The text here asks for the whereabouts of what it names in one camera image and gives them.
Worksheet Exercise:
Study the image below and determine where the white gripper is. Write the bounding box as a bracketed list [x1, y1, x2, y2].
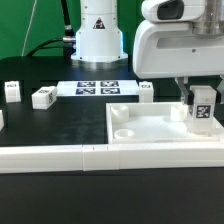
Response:
[133, 0, 224, 105]

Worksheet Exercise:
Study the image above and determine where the white square tabletop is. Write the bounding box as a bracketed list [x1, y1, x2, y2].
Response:
[106, 102, 224, 144]

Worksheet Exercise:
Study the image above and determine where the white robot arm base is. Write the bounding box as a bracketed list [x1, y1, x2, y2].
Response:
[71, 0, 128, 70]

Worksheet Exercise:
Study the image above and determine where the white obstacle fence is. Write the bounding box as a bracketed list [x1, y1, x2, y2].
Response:
[0, 142, 224, 174]

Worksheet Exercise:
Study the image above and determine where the white AprilTag base plate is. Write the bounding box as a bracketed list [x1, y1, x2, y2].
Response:
[57, 80, 138, 97]

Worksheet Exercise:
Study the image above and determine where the black cable bundle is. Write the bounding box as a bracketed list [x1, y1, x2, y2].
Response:
[25, 0, 78, 58]

